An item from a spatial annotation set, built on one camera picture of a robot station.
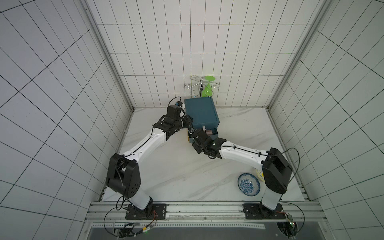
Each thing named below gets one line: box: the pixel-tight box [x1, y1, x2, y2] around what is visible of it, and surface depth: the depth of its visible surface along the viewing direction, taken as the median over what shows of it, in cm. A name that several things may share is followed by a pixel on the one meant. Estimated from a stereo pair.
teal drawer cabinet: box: [184, 96, 220, 139], surface depth 90 cm
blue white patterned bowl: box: [237, 172, 261, 197], surface depth 82 cm
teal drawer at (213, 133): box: [205, 127, 219, 141], surface depth 94 cm
